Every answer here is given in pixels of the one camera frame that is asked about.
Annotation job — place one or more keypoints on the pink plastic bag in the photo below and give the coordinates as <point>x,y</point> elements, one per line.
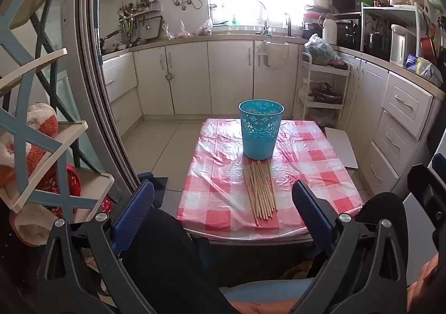
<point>184,31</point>

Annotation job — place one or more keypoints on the person's right leg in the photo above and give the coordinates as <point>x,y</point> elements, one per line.
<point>383,207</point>

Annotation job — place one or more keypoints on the black cooking pot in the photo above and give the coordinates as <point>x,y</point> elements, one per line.
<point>378,45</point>

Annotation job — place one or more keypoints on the blue perforated plastic basket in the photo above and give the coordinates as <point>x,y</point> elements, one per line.
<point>259,140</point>

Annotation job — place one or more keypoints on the black toaster oven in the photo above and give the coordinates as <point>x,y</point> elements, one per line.
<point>348,33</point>

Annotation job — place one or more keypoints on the wall utensil rack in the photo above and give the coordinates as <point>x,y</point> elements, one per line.
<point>153,26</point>

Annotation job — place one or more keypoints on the white metal counter rack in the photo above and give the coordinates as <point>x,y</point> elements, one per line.
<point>390,11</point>

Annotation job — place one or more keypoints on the white thermos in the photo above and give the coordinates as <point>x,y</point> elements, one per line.
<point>329,32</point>

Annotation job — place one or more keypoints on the cream door base cabinet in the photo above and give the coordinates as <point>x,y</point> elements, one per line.
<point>226,77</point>

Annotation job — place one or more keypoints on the tall chrome faucet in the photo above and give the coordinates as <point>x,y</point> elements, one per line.
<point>264,12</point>

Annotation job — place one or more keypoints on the dark floor mat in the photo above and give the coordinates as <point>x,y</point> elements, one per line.
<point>158,185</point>

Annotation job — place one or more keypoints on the white door-hung bag holder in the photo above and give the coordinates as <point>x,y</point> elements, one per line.
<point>266,56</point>

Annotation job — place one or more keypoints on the white plastic bag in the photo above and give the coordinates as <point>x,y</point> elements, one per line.
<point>167,32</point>

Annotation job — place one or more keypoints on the cream plush slipper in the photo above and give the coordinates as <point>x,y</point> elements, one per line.
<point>31,227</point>

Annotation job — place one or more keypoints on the blue packet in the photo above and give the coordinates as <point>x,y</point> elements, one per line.
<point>413,63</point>

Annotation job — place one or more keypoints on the white rolling cart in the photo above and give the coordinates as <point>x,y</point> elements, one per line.
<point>306,91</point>

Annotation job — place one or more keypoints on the white stool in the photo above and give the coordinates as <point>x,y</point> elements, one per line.
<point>343,146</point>

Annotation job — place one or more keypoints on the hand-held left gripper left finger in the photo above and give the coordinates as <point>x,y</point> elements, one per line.
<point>134,209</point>

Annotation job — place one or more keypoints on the blue stool seat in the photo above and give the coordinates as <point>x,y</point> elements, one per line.
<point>264,289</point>

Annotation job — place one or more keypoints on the person's left leg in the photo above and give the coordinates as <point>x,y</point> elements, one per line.
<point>167,258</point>

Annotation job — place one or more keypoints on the dark electric cooker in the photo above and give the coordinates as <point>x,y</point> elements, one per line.
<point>312,30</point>

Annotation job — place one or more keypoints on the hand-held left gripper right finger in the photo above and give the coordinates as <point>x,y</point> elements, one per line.
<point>313,216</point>

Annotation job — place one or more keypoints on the grey sliding door frame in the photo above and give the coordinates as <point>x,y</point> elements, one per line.
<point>94,66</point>

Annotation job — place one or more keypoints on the row of wooden chopsticks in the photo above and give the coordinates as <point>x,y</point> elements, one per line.
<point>261,192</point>

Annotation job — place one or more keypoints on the metal pot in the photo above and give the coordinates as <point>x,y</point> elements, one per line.
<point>325,94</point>

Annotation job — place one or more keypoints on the short chrome faucet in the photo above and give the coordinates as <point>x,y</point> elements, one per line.
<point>288,23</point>

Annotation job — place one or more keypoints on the red round object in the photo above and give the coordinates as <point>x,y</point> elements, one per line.
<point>71,185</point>

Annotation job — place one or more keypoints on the plastic bag of greens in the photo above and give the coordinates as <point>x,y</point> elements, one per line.
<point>319,49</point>

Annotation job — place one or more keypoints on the crumpled plastic bag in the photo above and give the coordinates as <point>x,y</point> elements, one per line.
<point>432,73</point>

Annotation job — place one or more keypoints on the blue and cream shoe rack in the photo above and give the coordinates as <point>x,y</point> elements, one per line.
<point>22,108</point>

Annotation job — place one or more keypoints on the red pot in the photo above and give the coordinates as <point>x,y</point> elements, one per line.
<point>428,49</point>

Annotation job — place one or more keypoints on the red white checked tablecloth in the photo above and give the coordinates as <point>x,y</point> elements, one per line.
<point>313,167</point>

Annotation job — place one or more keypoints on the person's right hand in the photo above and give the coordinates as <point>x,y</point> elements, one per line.
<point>423,286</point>

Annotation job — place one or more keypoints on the white orange plush slipper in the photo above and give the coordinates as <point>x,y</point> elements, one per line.
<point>38,122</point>

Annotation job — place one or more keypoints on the person's leg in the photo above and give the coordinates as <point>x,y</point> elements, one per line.
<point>383,207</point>
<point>167,258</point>

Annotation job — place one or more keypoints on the cream drawer base cabinet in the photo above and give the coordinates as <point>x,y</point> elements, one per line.
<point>118,80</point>
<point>400,119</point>

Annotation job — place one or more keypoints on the black frying pan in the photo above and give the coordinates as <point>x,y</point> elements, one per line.
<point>109,39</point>

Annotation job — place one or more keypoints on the white electric water boiler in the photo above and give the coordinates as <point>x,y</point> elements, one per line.
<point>400,45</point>

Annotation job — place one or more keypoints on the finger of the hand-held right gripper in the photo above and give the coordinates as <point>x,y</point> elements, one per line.
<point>440,164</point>
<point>427,188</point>

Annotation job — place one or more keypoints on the grey plastic bag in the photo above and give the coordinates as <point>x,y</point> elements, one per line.
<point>205,29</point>

